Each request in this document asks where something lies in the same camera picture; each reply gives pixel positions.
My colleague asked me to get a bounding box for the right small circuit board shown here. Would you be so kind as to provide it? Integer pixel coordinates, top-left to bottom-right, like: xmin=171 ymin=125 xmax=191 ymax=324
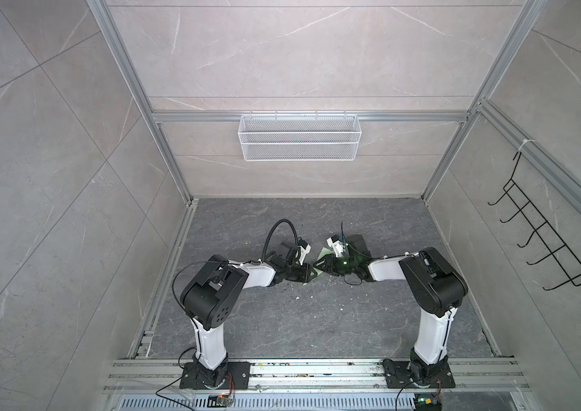
xmin=415 ymin=394 xmax=443 ymax=411

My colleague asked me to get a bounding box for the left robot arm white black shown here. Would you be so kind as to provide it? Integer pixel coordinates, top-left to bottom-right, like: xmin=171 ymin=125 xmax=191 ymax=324
xmin=175 ymin=241 xmax=313 ymax=387

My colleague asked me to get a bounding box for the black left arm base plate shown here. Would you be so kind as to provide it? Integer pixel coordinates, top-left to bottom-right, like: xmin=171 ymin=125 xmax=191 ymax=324
xmin=179 ymin=361 xmax=251 ymax=390

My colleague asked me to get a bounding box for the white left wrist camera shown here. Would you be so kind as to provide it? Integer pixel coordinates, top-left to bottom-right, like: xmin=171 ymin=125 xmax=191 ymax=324
xmin=297 ymin=244 xmax=311 ymax=265

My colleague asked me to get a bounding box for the left small circuit board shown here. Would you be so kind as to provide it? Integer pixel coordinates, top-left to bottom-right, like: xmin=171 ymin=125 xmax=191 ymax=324
xmin=207 ymin=394 xmax=235 ymax=408

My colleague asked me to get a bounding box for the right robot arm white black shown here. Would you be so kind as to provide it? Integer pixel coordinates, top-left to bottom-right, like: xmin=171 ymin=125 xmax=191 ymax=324
xmin=314 ymin=235 xmax=468 ymax=387

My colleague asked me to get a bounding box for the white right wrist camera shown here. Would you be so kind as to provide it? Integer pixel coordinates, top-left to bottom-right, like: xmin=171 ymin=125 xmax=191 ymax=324
xmin=326 ymin=235 xmax=347 ymax=258

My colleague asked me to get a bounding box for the light green paper sheet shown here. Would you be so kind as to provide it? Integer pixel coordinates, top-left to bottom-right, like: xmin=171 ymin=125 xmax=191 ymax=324
xmin=309 ymin=248 xmax=333 ymax=282

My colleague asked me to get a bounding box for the black wire hook rack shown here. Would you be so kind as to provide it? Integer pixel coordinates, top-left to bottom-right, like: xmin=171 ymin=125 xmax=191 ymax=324
xmin=487 ymin=152 xmax=581 ymax=291

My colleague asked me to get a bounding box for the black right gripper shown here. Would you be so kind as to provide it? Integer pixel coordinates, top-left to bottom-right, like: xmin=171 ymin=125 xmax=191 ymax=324
xmin=313 ymin=254 xmax=359 ymax=276

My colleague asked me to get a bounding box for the small circuit board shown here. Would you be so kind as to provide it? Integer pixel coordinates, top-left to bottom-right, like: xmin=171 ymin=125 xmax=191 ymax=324
xmin=207 ymin=394 xmax=235 ymax=408
xmin=415 ymin=394 xmax=443 ymax=411

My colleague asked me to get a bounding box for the white wire mesh basket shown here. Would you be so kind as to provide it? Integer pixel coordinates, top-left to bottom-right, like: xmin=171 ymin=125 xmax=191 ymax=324
xmin=238 ymin=114 xmax=362 ymax=162

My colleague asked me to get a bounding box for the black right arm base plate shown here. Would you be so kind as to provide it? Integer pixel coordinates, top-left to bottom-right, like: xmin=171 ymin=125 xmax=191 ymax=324
xmin=381 ymin=356 xmax=456 ymax=389

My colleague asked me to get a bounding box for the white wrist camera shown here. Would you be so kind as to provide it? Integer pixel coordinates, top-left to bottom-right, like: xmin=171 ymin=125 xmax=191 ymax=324
xmin=297 ymin=244 xmax=311 ymax=265
xmin=326 ymin=235 xmax=347 ymax=258

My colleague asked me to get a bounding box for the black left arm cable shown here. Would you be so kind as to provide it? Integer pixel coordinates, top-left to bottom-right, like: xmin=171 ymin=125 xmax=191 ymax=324
xmin=261 ymin=218 xmax=301 ymax=260

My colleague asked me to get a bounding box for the aluminium frame rail front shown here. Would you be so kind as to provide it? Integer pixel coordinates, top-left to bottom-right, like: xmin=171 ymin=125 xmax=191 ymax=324
xmin=103 ymin=358 xmax=529 ymax=394

